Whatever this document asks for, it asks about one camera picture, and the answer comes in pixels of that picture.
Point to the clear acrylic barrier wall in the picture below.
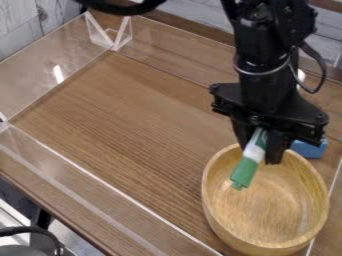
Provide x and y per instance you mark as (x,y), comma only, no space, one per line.
(110,133)

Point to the black equipment lower left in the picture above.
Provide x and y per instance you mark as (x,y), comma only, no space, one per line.
(22,248)

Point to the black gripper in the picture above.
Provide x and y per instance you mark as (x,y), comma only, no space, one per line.
(297,120)

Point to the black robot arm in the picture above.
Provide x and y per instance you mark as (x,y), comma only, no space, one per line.
(264,100)

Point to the green white Expo marker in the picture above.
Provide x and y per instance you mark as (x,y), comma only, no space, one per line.
(253,156)

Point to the brown wooden bowl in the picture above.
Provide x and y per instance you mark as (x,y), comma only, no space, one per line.
(274,217)

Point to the blue sponge block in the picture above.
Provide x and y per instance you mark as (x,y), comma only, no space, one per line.
(308,150)

